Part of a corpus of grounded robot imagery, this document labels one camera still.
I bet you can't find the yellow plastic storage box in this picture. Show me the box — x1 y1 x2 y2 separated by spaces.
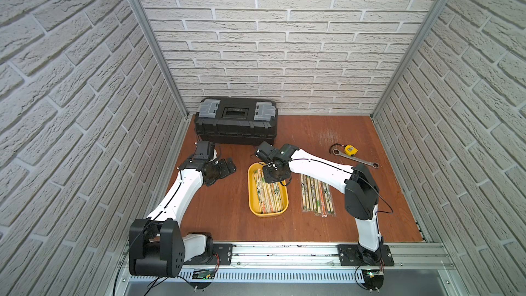
248 163 289 217

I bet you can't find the chopsticks pair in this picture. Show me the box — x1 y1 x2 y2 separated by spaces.
300 174 310 212
322 182 336 216
312 179 323 216
305 176 317 215
318 181 327 217

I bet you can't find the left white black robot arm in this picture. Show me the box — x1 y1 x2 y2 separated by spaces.
129 158 236 278

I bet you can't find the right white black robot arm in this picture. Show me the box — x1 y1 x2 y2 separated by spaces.
256 142 384 265

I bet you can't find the wrapped chopsticks pile in box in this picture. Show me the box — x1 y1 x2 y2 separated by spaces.
253 169 284 215

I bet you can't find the black plastic toolbox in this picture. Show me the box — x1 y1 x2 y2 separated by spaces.
194 97 278 145

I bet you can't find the silver metal wrench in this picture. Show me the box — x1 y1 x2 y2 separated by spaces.
331 149 379 169

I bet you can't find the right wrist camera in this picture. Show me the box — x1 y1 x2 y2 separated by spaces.
256 141 279 164

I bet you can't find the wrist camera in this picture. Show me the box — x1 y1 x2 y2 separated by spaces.
193 141 216 161
256 141 279 164

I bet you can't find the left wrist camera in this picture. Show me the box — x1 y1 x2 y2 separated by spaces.
193 141 216 161

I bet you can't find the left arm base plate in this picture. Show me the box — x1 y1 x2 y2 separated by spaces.
184 243 234 266

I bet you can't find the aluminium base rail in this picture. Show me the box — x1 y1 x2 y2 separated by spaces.
116 240 457 284

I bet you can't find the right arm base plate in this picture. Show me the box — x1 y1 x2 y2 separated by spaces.
336 243 395 267

